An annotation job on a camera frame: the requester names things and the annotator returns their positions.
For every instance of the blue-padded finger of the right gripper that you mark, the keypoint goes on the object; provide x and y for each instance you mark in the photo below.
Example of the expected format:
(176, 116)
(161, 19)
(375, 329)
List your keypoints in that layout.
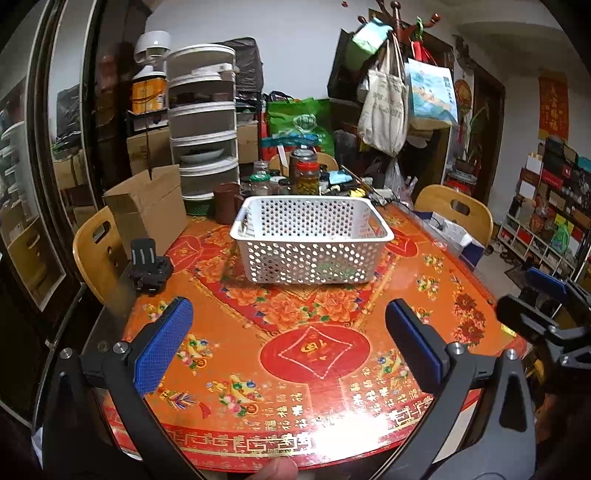
(568, 293)

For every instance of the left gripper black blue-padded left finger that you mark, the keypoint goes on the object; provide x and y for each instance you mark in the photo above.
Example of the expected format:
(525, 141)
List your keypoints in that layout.
(77, 439)

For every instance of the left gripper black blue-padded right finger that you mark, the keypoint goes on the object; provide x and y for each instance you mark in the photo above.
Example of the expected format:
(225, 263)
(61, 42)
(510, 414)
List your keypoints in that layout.
(499, 442)

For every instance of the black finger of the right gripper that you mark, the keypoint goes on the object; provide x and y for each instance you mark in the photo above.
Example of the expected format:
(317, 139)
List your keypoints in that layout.
(530, 323)

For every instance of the green foil snack bag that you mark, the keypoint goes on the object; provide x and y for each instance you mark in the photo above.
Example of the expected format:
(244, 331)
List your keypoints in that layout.
(336, 272)

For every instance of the person's hand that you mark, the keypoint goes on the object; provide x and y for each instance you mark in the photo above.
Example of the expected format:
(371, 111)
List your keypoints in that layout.
(277, 469)

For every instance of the shelf with boxes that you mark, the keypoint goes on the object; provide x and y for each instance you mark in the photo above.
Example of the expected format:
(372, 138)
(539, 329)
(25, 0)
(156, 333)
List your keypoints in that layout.
(548, 222)

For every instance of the wooden chair right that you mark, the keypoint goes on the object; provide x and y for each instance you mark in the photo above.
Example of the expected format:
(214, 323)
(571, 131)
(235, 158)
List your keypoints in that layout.
(455, 206)

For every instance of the wooden chair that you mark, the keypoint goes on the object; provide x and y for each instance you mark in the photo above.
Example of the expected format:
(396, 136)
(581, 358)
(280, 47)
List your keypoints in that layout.
(455, 206)
(99, 254)

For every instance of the wooden chair left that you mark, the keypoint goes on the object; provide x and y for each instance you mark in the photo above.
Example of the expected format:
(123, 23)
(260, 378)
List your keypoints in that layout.
(99, 254)

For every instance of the red floral tablecloth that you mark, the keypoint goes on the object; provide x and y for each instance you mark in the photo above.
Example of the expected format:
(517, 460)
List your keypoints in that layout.
(308, 372)

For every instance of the brown cardboard box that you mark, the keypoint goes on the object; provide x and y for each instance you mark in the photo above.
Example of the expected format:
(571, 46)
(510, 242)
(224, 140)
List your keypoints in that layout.
(149, 205)

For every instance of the blue printed tote bag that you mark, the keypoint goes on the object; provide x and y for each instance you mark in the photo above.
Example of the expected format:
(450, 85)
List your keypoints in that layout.
(432, 97)

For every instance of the white perforated plastic basket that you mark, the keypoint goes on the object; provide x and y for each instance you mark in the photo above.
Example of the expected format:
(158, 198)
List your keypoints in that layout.
(281, 239)

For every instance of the beige canvas tote bag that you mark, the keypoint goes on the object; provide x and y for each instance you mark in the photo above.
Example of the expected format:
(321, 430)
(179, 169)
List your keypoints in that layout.
(383, 123)

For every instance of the green-lid glass jar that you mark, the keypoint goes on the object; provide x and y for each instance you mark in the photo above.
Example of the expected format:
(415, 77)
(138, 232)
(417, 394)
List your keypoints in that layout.
(260, 183)

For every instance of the red-lid pickle jar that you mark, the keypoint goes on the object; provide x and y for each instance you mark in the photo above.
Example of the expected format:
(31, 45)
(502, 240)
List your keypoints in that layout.
(307, 178)

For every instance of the wooden coat rack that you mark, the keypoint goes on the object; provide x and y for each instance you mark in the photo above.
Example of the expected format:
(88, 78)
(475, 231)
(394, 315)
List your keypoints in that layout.
(404, 31)

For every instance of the green shopping bag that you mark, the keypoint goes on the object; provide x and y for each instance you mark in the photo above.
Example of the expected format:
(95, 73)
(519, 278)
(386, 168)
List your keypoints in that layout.
(308, 119)

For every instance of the orange tin can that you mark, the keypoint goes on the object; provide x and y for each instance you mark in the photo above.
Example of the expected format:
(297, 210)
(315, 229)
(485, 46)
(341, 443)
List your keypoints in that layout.
(148, 95)

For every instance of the grey tiered storage rack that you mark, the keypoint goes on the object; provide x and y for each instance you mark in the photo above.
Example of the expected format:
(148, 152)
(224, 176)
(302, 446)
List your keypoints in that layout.
(201, 114)

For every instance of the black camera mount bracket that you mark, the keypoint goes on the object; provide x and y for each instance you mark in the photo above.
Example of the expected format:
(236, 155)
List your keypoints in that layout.
(149, 272)

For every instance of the red wall scroll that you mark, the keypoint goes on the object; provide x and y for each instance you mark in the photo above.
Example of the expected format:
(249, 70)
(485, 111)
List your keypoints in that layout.
(553, 108)

